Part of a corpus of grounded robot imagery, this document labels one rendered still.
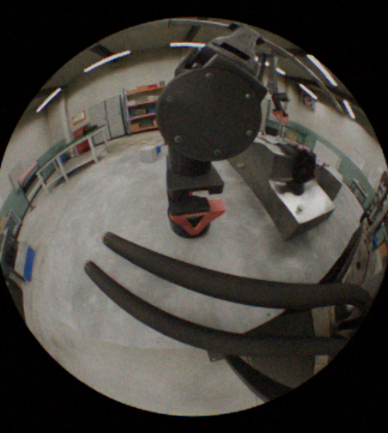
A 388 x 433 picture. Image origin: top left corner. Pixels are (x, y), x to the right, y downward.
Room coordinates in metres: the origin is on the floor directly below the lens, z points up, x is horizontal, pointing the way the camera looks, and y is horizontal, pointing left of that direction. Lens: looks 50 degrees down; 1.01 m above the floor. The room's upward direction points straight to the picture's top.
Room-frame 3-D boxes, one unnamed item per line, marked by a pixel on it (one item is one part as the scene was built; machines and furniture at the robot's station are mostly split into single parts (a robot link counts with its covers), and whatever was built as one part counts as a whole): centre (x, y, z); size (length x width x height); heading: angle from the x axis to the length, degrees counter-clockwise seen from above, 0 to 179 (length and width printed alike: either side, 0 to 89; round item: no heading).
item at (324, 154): (4.20, -6.37, 0.47); 1.52 x 0.77 x 0.94; 12
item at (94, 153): (2.50, 3.40, 0.51); 2.40 x 1.13 x 1.02; 106
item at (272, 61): (0.86, -0.49, 1.40); 0.11 x 0.06 x 0.43; 121
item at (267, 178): (0.38, -0.27, 0.87); 0.50 x 0.26 x 0.14; 12
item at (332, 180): (0.54, -0.60, 0.86); 0.50 x 0.26 x 0.11; 29
